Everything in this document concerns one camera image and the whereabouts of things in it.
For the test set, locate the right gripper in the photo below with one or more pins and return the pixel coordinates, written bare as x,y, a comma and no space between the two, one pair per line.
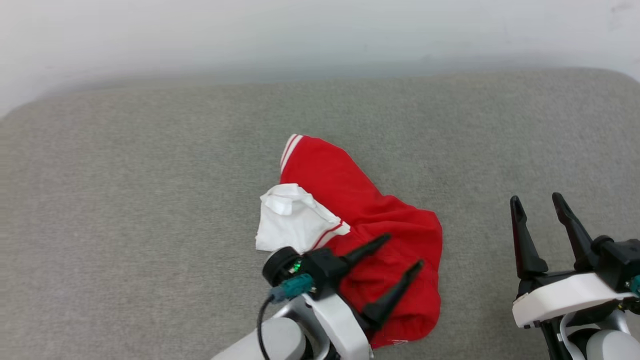
565,295

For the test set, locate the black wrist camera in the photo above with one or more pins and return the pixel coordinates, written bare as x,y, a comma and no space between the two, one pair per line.
620,260
279,264

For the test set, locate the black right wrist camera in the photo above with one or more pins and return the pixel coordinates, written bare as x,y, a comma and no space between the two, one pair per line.
620,260

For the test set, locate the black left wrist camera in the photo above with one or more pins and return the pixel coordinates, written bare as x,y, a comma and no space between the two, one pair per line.
279,264

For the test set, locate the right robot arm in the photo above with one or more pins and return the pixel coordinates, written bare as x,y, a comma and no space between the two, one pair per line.
610,347

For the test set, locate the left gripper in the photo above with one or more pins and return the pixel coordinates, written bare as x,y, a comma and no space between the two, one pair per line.
325,272

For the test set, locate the red and white basketball jersey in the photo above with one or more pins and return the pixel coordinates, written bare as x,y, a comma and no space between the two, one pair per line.
360,200

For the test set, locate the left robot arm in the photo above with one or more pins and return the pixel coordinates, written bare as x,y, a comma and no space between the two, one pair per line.
280,340

